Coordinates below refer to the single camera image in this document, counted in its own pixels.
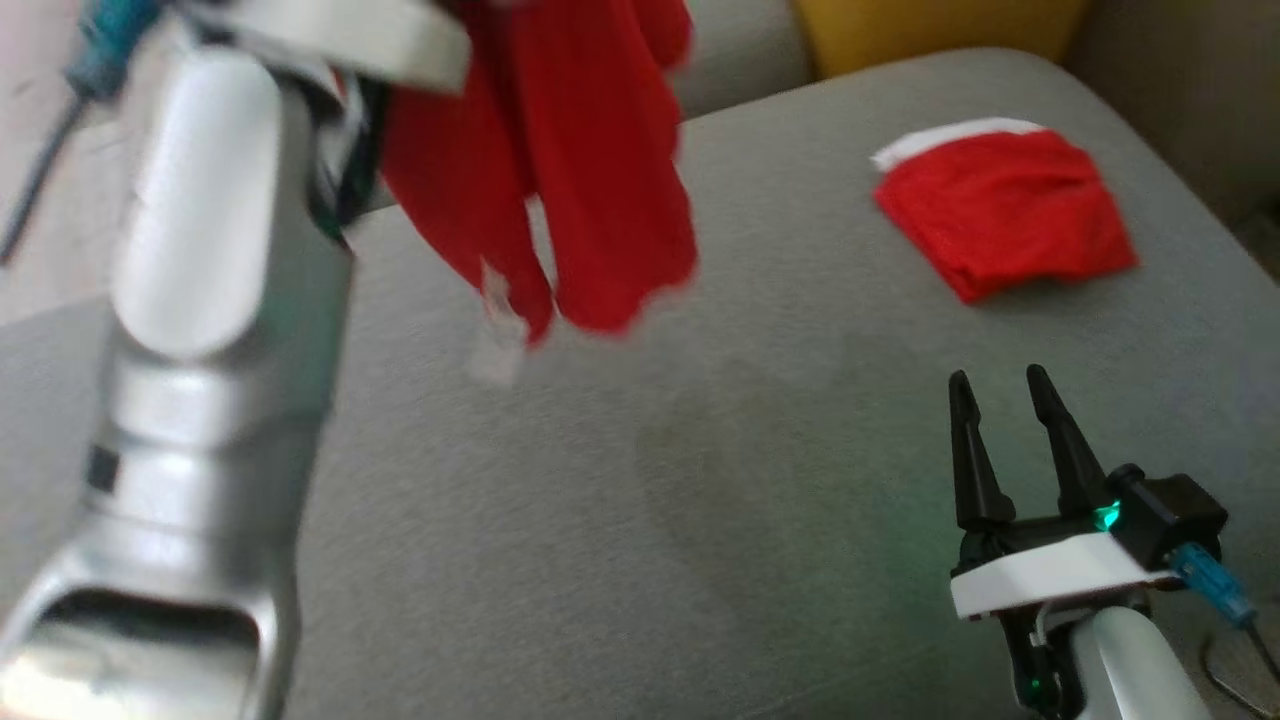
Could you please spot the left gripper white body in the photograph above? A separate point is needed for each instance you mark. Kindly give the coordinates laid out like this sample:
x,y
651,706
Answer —
x,y
350,35

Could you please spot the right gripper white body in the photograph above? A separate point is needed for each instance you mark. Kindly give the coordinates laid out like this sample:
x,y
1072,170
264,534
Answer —
x,y
1050,575

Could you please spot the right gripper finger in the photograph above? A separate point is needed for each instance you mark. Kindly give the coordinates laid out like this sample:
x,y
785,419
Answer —
x,y
1070,460
975,470

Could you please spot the red shorts with white stripe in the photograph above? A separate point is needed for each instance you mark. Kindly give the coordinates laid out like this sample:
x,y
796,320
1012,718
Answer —
x,y
1000,210

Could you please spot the red jersey with white trim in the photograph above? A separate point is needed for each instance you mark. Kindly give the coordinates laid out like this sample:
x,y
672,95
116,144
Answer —
x,y
590,150

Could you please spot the grey sofa seat cushion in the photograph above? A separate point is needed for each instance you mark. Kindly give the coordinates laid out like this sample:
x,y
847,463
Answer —
x,y
700,480

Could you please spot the mustard yellow cushion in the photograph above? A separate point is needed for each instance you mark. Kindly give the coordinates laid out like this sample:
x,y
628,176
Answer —
x,y
930,30

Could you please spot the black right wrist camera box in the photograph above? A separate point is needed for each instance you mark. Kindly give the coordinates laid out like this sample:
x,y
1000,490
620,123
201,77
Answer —
x,y
1170,515

